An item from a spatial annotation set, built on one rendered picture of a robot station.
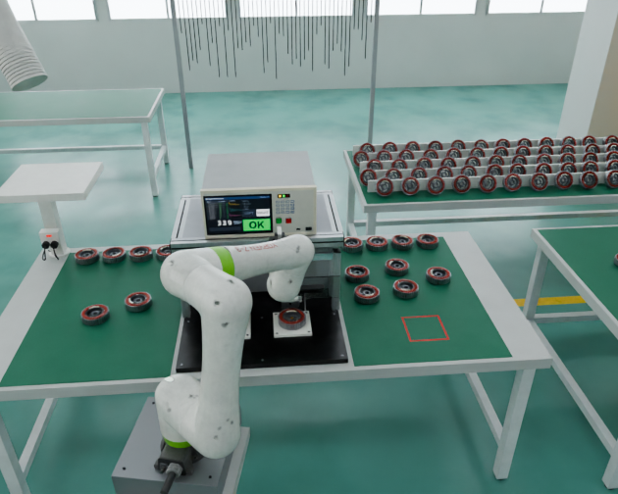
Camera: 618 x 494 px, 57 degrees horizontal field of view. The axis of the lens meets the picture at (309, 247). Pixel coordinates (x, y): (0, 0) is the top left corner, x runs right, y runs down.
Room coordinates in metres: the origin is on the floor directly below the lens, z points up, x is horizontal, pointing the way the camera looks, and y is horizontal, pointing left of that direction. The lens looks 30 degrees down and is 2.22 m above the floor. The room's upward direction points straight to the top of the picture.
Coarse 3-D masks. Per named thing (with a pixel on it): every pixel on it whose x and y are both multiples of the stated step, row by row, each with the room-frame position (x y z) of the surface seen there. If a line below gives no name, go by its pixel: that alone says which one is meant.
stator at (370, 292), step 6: (360, 288) 2.08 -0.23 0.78; (366, 288) 2.09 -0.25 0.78; (372, 288) 2.08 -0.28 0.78; (354, 294) 2.05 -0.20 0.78; (360, 294) 2.04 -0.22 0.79; (366, 294) 2.05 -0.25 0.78; (372, 294) 2.03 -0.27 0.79; (378, 294) 2.04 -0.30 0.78; (360, 300) 2.02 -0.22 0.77; (366, 300) 2.01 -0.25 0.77; (372, 300) 2.01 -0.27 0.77
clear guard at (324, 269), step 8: (320, 248) 1.96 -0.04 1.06; (328, 248) 1.96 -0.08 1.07; (320, 256) 1.90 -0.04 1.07; (328, 256) 1.90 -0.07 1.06; (312, 264) 1.84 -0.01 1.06; (320, 264) 1.84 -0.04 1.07; (328, 264) 1.84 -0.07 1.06; (336, 264) 1.84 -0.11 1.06; (312, 272) 1.78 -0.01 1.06; (320, 272) 1.78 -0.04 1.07; (328, 272) 1.78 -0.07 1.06; (336, 272) 1.78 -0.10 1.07; (304, 280) 1.74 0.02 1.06; (312, 280) 1.74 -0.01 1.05; (320, 280) 1.74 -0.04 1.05; (328, 280) 1.74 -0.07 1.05; (336, 280) 1.75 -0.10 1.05; (328, 288) 1.72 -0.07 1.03; (336, 288) 1.72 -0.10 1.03; (296, 296) 1.70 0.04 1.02; (304, 296) 1.70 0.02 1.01; (312, 296) 1.70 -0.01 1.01; (320, 296) 1.70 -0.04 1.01; (328, 296) 1.70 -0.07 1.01; (336, 296) 1.70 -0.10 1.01
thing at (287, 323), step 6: (282, 312) 1.87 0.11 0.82; (288, 312) 1.87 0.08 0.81; (294, 312) 1.87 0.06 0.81; (300, 312) 1.87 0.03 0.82; (282, 318) 1.83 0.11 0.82; (288, 318) 1.84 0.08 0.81; (294, 318) 1.84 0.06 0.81; (300, 318) 1.83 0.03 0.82; (282, 324) 1.80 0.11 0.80; (288, 324) 1.79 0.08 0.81; (294, 324) 1.79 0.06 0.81; (300, 324) 1.80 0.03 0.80
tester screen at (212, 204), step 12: (216, 204) 1.95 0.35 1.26; (228, 204) 1.96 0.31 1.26; (240, 204) 1.96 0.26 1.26; (252, 204) 1.96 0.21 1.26; (264, 204) 1.97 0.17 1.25; (216, 216) 1.95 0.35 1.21; (228, 216) 1.95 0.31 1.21; (240, 216) 1.96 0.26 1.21; (264, 216) 1.97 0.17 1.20; (240, 228) 1.96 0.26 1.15
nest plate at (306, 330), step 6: (306, 312) 1.91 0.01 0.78; (276, 318) 1.88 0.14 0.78; (306, 318) 1.88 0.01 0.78; (276, 324) 1.83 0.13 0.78; (306, 324) 1.83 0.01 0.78; (276, 330) 1.79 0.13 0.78; (282, 330) 1.79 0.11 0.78; (288, 330) 1.79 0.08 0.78; (294, 330) 1.79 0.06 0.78; (300, 330) 1.79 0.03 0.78; (306, 330) 1.79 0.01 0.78; (276, 336) 1.77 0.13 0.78; (282, 336) 1.77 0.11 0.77; (288, 336) 1.77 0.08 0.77
